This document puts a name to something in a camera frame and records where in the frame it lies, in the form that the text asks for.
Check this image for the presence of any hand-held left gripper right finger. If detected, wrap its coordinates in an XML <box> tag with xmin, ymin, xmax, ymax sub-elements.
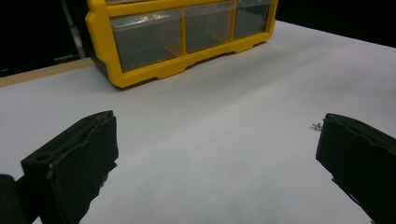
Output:
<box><xmin>316</xmin><ymin>112</ymin><xmax>396</xmax><ymax>224</ymax></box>

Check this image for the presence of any yellow plastic drawer cabinet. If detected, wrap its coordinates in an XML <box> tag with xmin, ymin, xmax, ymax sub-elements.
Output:
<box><xmin>85</xmin><ymin>0</ymin><xmax>279</xmax><ymax>89</ymax></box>

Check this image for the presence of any white table sheet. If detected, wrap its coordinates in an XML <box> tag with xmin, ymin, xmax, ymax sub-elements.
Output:
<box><xmin>0</xmin><ymin>20</ymin><xmax>396</xmax><ymax>224</ymax></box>

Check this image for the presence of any set of clear cabinet drawers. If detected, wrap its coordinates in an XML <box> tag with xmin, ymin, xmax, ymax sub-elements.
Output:
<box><xmin>109</xmin><ymin>0</ymin><xmax>272</xmax><ymax>73</ymax></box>

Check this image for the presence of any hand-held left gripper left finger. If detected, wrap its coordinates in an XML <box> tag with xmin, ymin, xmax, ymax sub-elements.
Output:
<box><xmin>20</xmin><ymin>109</ymin><xmax>120</xmax><ymax>224</ymax></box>

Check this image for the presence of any grey metal stand pole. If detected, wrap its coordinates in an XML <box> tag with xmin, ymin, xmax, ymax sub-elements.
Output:
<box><xmin>54</xmin><ymin>0</ymin><xmax>87</xmax><ymax>63</ymax></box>

